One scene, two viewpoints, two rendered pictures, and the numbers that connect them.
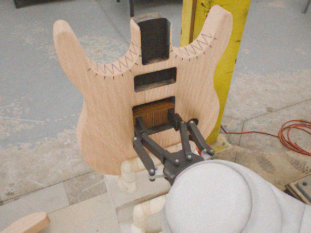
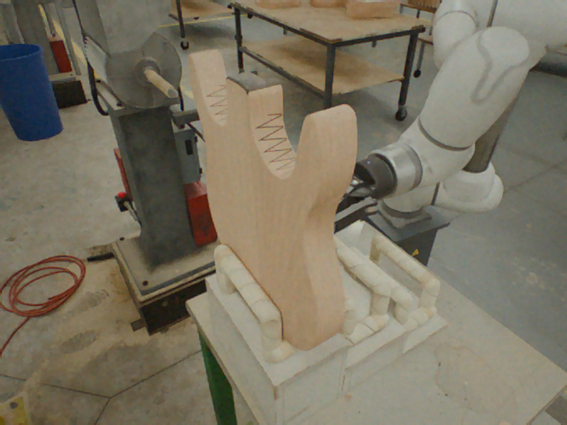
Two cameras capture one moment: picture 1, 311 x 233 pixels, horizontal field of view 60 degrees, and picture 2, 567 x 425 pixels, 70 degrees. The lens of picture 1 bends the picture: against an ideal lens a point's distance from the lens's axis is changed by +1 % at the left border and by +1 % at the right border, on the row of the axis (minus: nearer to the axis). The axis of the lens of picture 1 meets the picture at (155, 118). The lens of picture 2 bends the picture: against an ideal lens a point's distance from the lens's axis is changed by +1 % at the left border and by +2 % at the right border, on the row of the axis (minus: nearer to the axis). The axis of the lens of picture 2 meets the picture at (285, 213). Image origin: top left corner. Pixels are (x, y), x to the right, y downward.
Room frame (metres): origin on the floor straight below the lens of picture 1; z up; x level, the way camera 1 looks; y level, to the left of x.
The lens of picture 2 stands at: (0.51, 0.48, 1.69)
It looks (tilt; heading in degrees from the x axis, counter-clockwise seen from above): 37 degrees down; 260
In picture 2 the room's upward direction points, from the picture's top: straight up
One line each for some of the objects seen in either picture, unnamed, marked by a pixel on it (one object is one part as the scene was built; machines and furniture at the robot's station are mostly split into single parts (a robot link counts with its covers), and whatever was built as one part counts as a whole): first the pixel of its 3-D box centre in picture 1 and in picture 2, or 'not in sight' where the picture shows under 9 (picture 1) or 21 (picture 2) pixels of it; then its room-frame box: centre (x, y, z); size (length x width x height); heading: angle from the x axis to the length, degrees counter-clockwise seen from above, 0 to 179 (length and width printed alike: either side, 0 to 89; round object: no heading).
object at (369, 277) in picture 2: not in sight; (353, 262); (0.27, -0.07, 1.12); 0.20 x 0.03 x 0.03; 112
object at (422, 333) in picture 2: not in sight; (381, 298); (0.16, -0.11, 0.94); 0.27 x 0.15 x 0.01; 113
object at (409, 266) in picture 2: not in sight; (403, 261); (0.12, -0.13, 1.04); 0.20 x 0.03 x 0.03; 112
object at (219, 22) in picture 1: (210, 31); (213, 85); (0.51, -0.11, 1.48); 0.07 x 0.04 x 0.09; 112
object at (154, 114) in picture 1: (152, 114); not in sight; (0.45, 0.01, 1.31); 0.10 x 0.03 x 0.05; 112
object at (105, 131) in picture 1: (151, 106); (261, 212); (0.46, 0.01, 1.33); 0.35 x 0.04 x 0.40; 112
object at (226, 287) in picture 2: not in sight; (225, 271); (0.53, -0.06, 1.15); 0.03 x 0.03 x 0.09
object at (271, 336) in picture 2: not in sight; (271, 336); (0.46, 0.10, 1.15); 0.03 x 0.03 x 0.09
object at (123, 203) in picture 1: (154, 185); (272, 336); (0.45, 0.00, 1.02); 0.27 x 0.15 x 0.17; 113
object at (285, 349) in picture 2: (120, 172); (296, 340); (0.42, 0.09, 1.12); 0.11 x 0.03 x 0.03; 23
